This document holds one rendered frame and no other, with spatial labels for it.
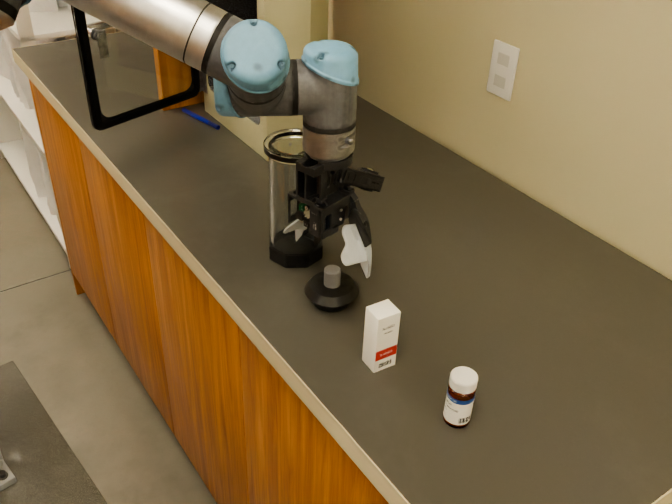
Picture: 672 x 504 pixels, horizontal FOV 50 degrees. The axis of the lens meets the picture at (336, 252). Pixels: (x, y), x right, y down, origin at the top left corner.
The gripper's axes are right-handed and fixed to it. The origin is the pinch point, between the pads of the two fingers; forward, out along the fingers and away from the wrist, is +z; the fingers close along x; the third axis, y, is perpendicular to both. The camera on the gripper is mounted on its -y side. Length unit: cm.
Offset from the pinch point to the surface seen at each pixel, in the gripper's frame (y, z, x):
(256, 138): -29, 5, -48
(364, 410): 15.6, 9.0, 19.3
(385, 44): -73, -6, -46
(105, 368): -11, 102, -106
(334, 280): 0.9, 3.6, 1.0
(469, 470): 14.6, 9.0, 36.0
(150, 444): -2, 103, -70
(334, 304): 3.2, 6.2, 2.9
